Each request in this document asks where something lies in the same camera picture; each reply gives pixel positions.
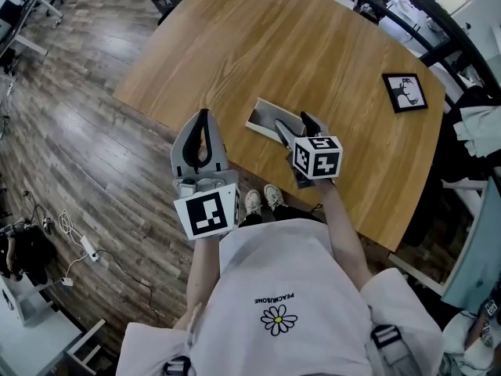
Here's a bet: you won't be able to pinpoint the white sneaker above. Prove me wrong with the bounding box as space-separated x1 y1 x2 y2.
243 188 263 215
262 183 287 212

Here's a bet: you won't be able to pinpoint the black bag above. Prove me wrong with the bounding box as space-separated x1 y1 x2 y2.
0 216 56 286

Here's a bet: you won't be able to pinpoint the white cable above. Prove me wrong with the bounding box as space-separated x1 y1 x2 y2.
57 208 89 287

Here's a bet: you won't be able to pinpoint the black metal railing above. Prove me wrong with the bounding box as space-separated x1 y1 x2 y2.
320 0 501 96

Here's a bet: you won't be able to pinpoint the black cable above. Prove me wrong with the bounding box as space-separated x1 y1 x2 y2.
95 248 162 325

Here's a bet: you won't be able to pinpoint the person's right forearm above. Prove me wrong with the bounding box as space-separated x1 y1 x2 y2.
314 179 373 290

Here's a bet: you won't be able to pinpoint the white printed T-shirt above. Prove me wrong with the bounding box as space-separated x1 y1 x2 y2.
116 217 445 376

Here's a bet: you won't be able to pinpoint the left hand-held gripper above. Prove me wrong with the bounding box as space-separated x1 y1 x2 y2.
170 109 242 242

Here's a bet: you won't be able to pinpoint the white power strip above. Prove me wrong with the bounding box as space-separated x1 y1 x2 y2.
78 235 102 263

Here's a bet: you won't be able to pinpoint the pale blue desk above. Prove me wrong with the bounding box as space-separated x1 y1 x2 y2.
441 175 501 313

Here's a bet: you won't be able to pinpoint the white garment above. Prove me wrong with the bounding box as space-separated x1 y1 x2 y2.
453 104 501 158

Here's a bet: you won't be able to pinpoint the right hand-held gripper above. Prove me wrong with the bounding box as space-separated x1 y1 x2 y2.
273 110 344 190

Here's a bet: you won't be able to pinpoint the black framed deer picture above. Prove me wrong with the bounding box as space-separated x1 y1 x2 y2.
381 72 429 114

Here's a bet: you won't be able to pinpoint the black trousers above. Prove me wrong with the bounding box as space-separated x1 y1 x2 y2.
238 203 326 229

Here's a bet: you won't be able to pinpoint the person's left forearm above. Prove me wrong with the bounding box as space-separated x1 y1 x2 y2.
185 233 222 331

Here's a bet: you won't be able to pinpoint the white desk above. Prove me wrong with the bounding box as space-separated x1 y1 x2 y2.
0 272 107 376
0 0 64 60

